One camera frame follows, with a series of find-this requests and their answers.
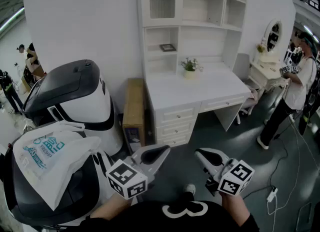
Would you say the white power strip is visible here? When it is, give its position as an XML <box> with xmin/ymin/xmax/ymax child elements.
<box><xmin>266</xmin><ymin>186</ymin><xmax>279</xmax><ymax>204</ymax></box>

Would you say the oval white mirror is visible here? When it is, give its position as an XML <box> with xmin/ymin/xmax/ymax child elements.
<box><xmin>263</xmin><ymin>18</ymin><xmax>283</xmax><ymax>55</ymax></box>

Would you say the person's grey shoe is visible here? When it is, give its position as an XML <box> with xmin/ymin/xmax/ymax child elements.
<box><xmin>183</xmin><ymin>183</ymin><xmax>196</xmax><ymax>196</ymax></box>

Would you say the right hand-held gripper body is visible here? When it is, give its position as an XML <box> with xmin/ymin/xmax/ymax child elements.
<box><xmin>205</xmin><ymin>158</ymin><xmax>255</xmax><ymax>197</ymax></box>

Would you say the pink cloth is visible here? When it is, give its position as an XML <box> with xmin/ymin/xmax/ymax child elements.
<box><xmin>248</xmin><ymin>88</ymin><xmax>260</xmax><ymax>101</ymax></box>

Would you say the brown wooden panel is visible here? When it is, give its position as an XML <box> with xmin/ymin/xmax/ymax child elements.
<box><xmin>121</xmin><ymin>77</ymin><xmax>146</xmax><ymax>153</ymax></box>

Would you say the person's right forearm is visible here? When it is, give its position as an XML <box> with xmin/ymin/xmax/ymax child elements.
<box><xmin>221</xmin><ymin>192</ymin><xmax>251</xmax><ymax>227</ymax></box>

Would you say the white shelf hutch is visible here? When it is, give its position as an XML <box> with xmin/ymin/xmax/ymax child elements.
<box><xmin>136</xmin><ymin>0</ymin><xmax>250</xmax><ymax>77</ymax></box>

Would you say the white cabinet door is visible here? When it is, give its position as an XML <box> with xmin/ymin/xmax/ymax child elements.
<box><xmin>147</xmin><ymin>0</ymin><xmax>184</xmax><ymax>26</ymax></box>

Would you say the white plastic bag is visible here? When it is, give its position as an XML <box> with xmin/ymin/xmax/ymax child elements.
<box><xmin>12</xmin><ymin>120</ymin><xmax>102</xmax><ymax>211</ymax></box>

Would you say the white table top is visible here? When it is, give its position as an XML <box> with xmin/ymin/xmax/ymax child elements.
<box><xmin>144</xmin><ymin>62</ymin><xmax>252</xmax><ymax>148</ymax></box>

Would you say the wide white desk drawer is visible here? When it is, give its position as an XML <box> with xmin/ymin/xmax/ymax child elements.
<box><xmin>203</xmin><ymin>95</ymin><xmax>246</xmax><ymax>112</ymax></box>

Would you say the ceiling light strip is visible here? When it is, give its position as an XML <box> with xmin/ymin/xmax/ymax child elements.
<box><xmin>0</xmin><ymin>7</ymin><xmax>25</xmax><ymax>31</ymax></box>

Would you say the person's black shirt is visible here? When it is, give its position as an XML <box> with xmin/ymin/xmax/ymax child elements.
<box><xmin>82</xmin><ymin>199</ymin><xmax>261</xmax><ymax>232</ymax></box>

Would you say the person's left forearm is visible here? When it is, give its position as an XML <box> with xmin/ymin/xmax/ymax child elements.
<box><xmin>86</xmin><ymin>192</ymin><xmax>133</xmax><ymax>223</ymax></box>

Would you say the small potted flower plant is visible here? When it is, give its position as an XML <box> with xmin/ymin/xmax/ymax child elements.
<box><xmin>180</xmin><ymin>57</ymin><xmax>204</xmax><ymax>80</ymax></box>

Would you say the pink flower bunch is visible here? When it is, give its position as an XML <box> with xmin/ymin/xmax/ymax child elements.
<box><xmin>256</xmin><ymin>41</ymin><xmax>267</xmax><ymax>55</ymax></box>

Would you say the black picture frame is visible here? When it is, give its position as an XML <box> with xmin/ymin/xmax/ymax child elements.
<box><xmin>159</xmin><ymin>43</ymin><xmax>177</xmax><ymax>53</ymax></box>

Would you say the white dressing table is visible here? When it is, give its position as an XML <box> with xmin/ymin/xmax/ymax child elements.
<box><xmin>248</xmin><ymin>57</ymin><xmax>290</xmax><ymax>99</ymax></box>

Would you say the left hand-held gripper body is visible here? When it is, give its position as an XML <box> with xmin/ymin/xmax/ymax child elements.
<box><xmin>106</xmin><ymin>156</ymin><xmax>157</xmax><ymax>200</ymax></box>

